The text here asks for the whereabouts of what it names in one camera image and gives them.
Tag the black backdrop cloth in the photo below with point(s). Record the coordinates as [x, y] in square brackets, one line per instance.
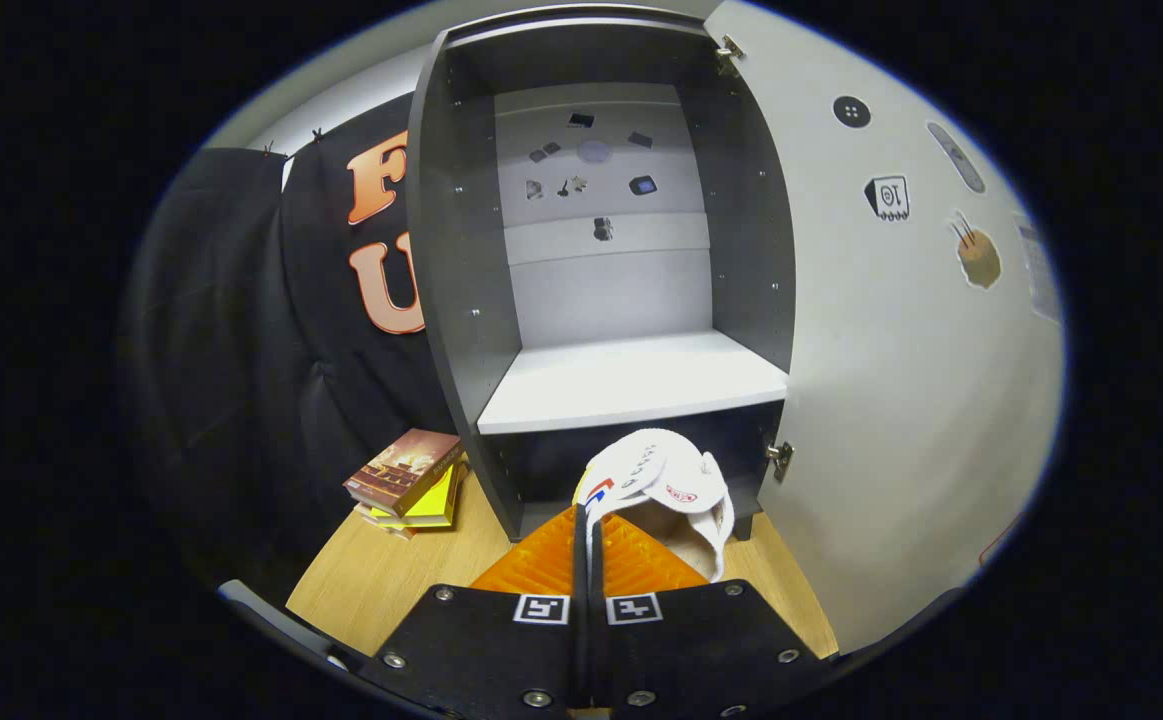
[241, 350]

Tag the yellow book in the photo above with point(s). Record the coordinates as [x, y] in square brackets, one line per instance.
[433, 500]

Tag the white shoe cabinet door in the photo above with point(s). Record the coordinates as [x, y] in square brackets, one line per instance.
[891, 400]

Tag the white canvas shoe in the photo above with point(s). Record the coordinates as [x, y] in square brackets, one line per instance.
[661, 470]

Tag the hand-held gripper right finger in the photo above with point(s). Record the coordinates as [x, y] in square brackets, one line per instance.
[701, 640]

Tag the dark grey shoe cabinet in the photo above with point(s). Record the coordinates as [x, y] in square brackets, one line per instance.
[451, 300]

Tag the metal door hinge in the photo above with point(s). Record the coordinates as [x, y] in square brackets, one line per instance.
[730, 50]
[781, 458]

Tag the row of black cloth clips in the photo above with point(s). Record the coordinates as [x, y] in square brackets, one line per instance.
[318, 134]

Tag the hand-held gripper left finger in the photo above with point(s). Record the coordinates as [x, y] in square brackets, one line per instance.
[578, 650]

